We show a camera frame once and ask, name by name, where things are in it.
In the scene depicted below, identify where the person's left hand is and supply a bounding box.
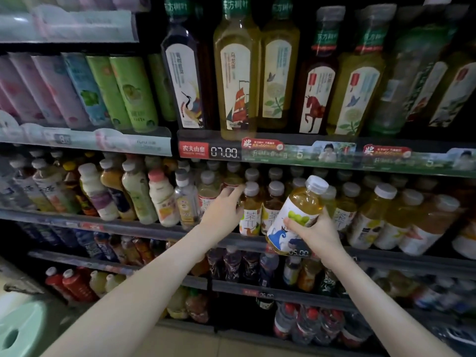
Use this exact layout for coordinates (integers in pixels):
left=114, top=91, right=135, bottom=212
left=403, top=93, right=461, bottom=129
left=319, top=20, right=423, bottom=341
left=197, top=183, right=246, bottom=242

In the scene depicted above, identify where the person's right hand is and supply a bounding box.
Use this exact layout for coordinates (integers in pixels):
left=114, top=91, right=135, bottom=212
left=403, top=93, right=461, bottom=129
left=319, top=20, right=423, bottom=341
left=283, top=208, right=347, bottom=261

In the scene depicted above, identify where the tea bottle whale label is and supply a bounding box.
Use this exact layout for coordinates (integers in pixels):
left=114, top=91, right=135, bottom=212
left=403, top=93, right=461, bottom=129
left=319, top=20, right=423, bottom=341
left=265, top=175, right=330, bottom=257

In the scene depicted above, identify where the drinks shelf unit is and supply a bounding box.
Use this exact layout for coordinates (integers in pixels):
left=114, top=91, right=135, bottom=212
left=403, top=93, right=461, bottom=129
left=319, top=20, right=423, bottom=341
left=0, top=0, right=476, bottom=357

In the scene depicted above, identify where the person's left forearm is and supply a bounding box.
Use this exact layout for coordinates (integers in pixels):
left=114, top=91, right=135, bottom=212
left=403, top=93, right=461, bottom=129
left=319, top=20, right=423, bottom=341
left=41, top=230, right=224, bottom=357

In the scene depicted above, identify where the person's right forearm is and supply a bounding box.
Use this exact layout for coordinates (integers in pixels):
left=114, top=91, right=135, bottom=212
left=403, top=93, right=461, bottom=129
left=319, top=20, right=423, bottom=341
left=323, top=245, right=462, bottom=357

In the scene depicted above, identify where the red shelf price strip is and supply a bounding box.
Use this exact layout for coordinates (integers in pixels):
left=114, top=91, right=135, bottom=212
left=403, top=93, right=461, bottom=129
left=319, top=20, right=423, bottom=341
left=177, top=132, right=476, bottom=180

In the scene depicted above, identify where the row of pastel drink cans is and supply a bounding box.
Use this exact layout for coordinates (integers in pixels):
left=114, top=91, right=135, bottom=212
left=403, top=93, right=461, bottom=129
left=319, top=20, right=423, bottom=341
left=0, top=52, right=179, bottom=134
left=0, top=0, right=152, bottom=13

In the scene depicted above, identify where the green plastic stool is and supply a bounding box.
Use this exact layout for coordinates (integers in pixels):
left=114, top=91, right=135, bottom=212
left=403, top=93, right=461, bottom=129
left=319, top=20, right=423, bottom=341
left=0, top=256, right=75, bottom=357

